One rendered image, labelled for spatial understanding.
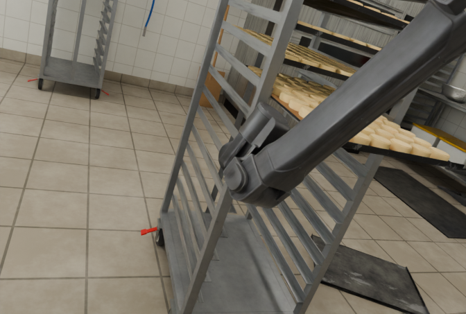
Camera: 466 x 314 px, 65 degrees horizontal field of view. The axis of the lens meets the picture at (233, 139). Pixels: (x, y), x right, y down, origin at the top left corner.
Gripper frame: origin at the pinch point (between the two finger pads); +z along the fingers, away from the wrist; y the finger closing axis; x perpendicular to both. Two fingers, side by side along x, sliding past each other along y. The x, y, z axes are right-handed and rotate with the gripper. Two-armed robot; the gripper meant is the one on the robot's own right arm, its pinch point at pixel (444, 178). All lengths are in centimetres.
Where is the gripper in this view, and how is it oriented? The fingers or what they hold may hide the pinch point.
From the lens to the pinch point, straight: 113.4
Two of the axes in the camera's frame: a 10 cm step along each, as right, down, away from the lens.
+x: -4.2, 0.9, -9.0
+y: 2.6, -9.4, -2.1
